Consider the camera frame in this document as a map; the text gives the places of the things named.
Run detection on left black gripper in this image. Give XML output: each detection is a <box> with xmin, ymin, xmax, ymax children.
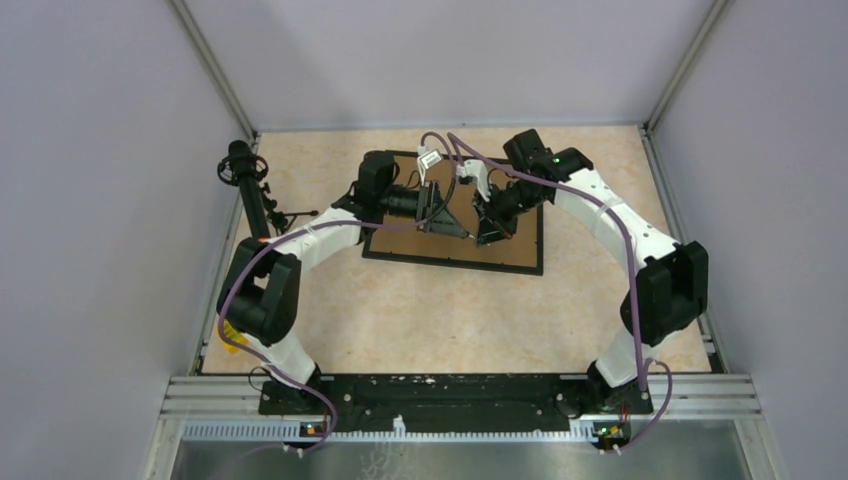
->
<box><xmin>379</xmin><ymin>180</ymin><xmax>467</xmax><ymax>238</ymax></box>

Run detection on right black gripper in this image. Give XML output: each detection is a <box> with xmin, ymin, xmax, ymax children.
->
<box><xmin>471</xmin><ymin>180</ymin><xmax>545</xmax><ymax>248</ymax></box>

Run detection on black picture frame brown backing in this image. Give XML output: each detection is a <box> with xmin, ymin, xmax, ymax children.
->
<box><xmin>362</xmin><ymin>184</ymin><xmax>544</xmax><ymax>276</ymax></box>

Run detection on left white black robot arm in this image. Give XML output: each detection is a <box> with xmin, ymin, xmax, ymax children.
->
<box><xmin>217</xmin><ymin>151</ymin><xmax>470</xmax><ymax>414</ymax></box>

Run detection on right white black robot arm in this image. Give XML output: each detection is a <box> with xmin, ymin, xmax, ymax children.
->
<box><xmin>475</xmin><ymin>129</ymin><xmax>709</xmax><ymax>412</ymax></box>

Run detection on black microphone orange tip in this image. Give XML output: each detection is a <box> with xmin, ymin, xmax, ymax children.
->
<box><xmin>216</xmin><ymin>140</ymin><xmax>270</xmax><ymax>238</ymax></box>

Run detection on yellow screw bit box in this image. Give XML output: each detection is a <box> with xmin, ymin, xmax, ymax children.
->
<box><xmin>218</xmin><ymin>320</ymin><xmax>248</xmax><ymax>354</ymax></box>

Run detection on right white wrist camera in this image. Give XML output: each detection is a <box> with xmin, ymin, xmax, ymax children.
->
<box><xmin>455</xmin><ymin>160</ymin><xmax>491</xmax><ymax>203</ymax></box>

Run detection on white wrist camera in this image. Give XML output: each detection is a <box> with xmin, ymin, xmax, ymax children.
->
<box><xmin>455</xmin><ymin>160</ymin><xmax>491</xmax><ymax>203</ymax></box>
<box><xmin>416</xmin><ymin>145</ymin><xmax>443</xmax><ymax>177</ymax></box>

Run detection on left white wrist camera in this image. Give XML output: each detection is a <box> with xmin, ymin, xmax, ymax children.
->
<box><xmin>416</xmin><ymin>145</ymin><xmax>443</xmax><ymax>177</ymax></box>

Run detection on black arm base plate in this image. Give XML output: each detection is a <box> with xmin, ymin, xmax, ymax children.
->
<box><xmin>260</xmin><ymin>373</ymin><xmax>653</xmax><ymax>417</ymax></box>

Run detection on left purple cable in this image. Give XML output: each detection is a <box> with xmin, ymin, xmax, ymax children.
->
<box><xmin>217</xmin><ymin>131</ymin><xmax>465</xmax><ymax>458</ymax></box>

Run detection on white slotted cable duct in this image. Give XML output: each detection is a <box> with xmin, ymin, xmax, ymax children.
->
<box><xmin>181</xmin><ymin>417</ymin><xmax>597</xmax><ymax>443</ymax></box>

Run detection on aluminium front rail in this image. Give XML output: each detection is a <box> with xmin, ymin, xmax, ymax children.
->
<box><xmin>160</xmin><ymin>373</ymin><xmax>763</xmax><ymax>420</ymax></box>

